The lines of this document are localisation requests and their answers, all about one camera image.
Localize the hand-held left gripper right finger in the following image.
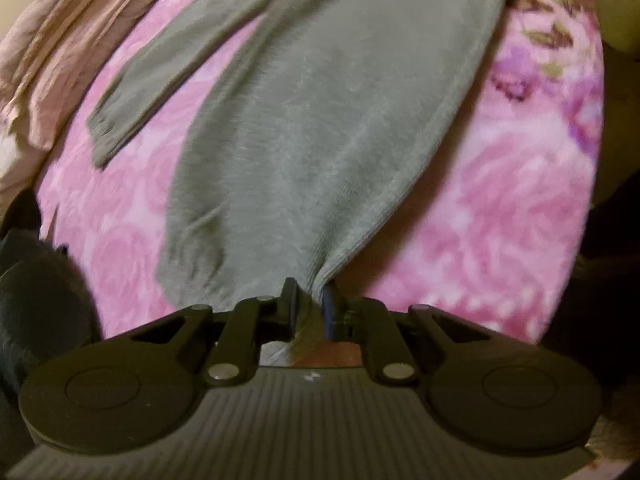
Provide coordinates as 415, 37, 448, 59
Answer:
322, 285, 501, 386

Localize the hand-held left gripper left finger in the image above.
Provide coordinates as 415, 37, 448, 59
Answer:
132, 277, 301, 386

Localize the pink rose blanket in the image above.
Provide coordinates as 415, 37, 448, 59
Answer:
35, 0, 606, 346

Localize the black garment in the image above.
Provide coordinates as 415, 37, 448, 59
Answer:
0, 192, 103, 401

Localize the grey sweater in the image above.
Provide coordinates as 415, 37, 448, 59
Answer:
87, 0, 516, 366

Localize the striped pink duvet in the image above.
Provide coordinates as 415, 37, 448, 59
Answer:
0, 0, 196, 151

